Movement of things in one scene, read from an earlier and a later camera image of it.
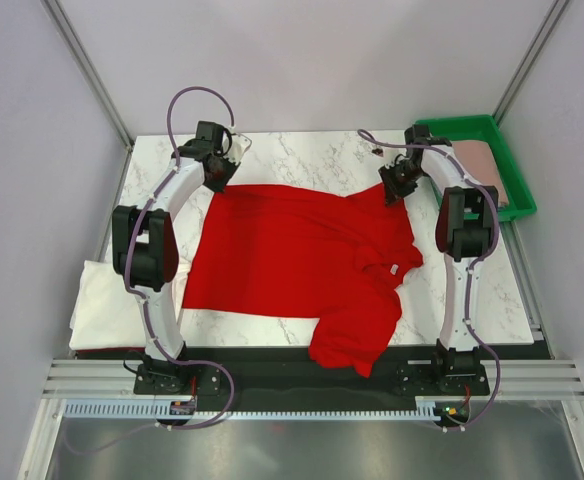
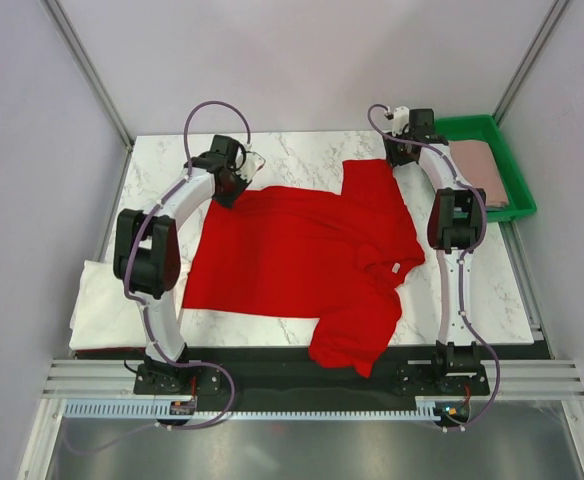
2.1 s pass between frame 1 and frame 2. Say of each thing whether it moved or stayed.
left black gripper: moved
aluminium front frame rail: stayed
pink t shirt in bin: stayed
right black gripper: moved
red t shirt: stayed
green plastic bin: stayed
